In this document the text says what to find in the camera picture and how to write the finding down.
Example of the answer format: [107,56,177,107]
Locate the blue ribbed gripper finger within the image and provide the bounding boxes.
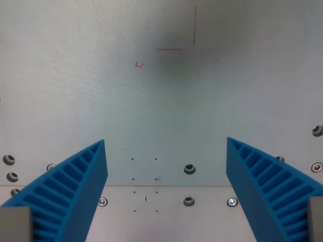
[226,137,323,242]
[0,139,109,242]

